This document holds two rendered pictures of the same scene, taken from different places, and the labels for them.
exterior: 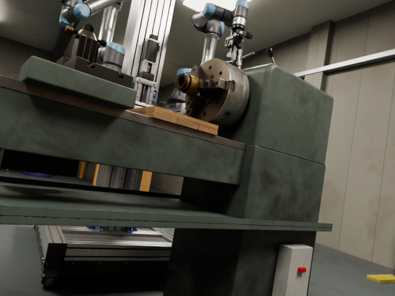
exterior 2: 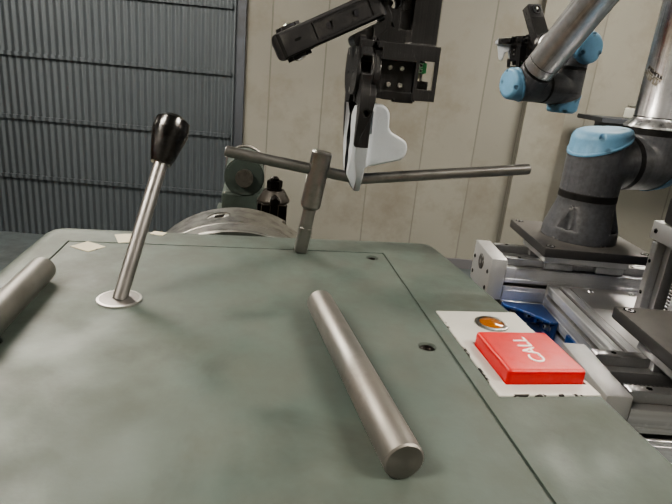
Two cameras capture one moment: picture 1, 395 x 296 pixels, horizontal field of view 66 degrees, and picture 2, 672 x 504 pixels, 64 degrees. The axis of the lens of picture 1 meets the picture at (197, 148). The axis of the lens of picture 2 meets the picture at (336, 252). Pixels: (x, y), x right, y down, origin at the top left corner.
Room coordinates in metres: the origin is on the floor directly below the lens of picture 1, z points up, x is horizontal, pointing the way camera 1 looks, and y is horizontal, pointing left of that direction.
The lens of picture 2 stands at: (1.90, -0.64, 1.45)
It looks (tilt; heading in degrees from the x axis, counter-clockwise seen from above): 18 degrees down; 118
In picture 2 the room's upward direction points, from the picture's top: 5 degrees clockwise
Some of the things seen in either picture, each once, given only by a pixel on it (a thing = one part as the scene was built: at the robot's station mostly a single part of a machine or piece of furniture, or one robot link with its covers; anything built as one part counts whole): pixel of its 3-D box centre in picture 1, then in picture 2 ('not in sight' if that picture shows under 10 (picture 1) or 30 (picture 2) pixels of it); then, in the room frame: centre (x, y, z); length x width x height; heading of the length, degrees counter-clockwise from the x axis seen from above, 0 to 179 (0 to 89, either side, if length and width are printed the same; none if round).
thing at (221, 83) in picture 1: (214, 86); not in sight; (1.29, -0.03, 1.09); 0.12 x 0.11 x 0.05; 38
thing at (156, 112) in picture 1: (163, 122); not in sight; (1.25, 0.16, 0.89); 0.36 x 0.30 x 0.04; 38
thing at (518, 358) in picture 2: not in sight; (526, 360); (1.86, -0.25, 1.26); 0.06 x 0.06 x 0.02; 38
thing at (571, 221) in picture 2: (110, 73); (582, 214); (1.82, 0.60, 1.21); 0.15 x 0.15 x 0.10
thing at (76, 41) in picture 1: (84, 53); (270, 220); (1.10, 0.47, 1.07); 0.07 x 0.07 x 0.10; 38
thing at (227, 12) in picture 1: (230, 17); not in sight; (1.74, -0.06, 1.64); 0.11 x 0.11 x 0.08; 19
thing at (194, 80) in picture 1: (188, 84); not in sight; (1.31, 0.08, 1.08); 0.09 x 0.09 x 0.09; 38
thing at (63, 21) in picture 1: (69, 16); (560, 89); (1.69, 0.86, 1.46); 0.11 x 0.08 x 0.11; 51
